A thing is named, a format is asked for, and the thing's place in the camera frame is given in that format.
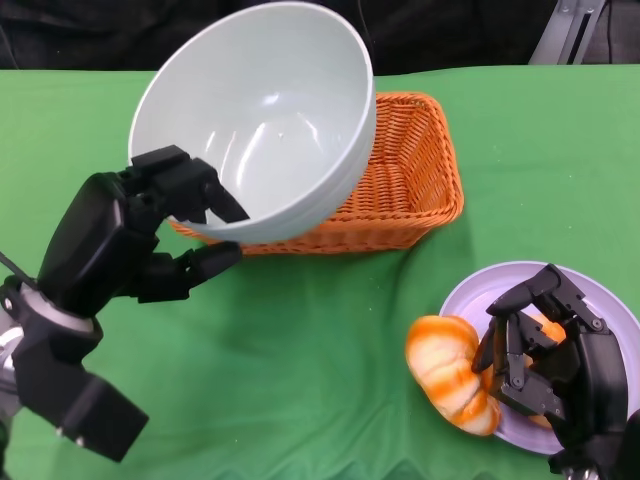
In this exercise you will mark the long orange striped bread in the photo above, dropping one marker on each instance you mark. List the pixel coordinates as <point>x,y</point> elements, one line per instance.
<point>445,370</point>

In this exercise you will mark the silver aluminium frame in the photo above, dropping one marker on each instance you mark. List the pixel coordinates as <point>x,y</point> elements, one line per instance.
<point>552,45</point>

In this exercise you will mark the orange wicker basket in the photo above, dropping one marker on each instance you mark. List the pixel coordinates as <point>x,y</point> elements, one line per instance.
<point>415,165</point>

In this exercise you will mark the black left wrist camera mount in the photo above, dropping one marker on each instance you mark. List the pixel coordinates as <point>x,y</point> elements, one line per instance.
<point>75,405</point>

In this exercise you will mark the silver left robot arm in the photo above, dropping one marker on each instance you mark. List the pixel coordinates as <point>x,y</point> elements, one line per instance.
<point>45,315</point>

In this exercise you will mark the round orange croissant bread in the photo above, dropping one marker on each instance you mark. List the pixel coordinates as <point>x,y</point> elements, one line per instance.
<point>552,330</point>

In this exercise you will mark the black backdrop cloth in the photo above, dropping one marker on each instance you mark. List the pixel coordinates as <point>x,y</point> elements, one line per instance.
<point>75,35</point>

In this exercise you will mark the white round plate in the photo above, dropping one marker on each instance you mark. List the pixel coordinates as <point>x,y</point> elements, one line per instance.
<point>470,295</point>

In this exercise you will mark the green tablecloth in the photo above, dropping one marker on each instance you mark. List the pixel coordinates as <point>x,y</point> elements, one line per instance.
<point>75,125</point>

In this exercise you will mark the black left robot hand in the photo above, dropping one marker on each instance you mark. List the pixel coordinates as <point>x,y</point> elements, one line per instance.
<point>90,240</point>

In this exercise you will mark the pale grey-green bowl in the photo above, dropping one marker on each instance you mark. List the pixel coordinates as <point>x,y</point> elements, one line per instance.
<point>260,125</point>

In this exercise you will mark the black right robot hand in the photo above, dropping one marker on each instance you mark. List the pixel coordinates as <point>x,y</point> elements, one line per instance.
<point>595,375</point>

